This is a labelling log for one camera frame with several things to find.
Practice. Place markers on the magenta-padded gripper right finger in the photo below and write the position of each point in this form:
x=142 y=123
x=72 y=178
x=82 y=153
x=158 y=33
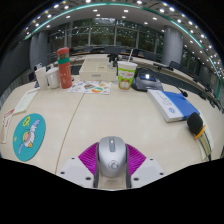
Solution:
x=136 y=160

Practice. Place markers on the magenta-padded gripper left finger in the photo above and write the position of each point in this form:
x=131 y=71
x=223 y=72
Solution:
x=88 y=156

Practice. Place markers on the silver computer mouse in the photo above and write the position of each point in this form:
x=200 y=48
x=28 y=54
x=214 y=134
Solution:
x=112 y=156

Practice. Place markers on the round teal cartoon mouse pad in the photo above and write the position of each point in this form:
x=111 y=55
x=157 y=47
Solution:
x=29 y=137

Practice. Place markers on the blue and white book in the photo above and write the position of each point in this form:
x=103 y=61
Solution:
x=173 y=105

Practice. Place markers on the colourful sticker sheet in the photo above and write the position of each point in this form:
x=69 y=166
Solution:
x=90 y=87

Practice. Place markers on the white booklet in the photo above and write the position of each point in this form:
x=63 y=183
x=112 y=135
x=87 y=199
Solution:
x=209 y=138

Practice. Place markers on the black desk microphone console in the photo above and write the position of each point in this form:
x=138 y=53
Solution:
x=146 y=81

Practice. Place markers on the white printed paper sheet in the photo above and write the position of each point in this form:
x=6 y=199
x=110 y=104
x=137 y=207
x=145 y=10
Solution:
x=26 y=100

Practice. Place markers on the beige cardboard box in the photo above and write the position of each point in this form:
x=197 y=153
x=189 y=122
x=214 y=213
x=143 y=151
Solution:
x=96 y=72

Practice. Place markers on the green printed drink cup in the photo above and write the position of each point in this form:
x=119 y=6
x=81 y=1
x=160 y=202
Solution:
x=126 y=76

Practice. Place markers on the white lidded ceramic mug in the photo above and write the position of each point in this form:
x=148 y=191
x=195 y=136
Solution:
x=53 y=79

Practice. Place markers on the red and white leaflet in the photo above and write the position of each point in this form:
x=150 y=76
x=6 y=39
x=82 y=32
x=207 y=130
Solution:
x=6 y=126

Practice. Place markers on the red bottle with green band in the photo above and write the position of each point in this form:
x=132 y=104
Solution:
x=64 y=71

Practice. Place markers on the stack of white paper cups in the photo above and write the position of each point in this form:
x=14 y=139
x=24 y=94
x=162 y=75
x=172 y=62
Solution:
x=41 y=78

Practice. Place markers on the long curved conference desk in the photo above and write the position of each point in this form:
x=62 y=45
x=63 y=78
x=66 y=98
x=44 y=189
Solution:
x=156 y=65

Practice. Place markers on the white leaning board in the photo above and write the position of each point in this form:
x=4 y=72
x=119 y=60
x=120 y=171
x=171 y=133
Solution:
x=38 y=66

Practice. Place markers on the dark office chairs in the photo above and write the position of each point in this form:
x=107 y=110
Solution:
x=150 y=55

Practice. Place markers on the ceiling lights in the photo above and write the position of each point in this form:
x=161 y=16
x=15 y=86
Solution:
x=126 y=10

